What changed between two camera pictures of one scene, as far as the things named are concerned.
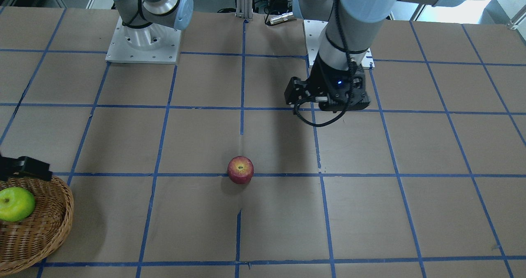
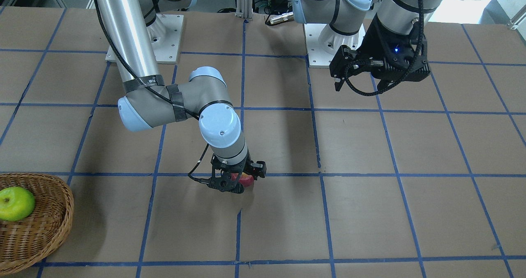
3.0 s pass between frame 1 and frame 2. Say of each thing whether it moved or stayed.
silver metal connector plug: stayed
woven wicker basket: stayed
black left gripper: moved
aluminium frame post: stayed
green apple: stayed
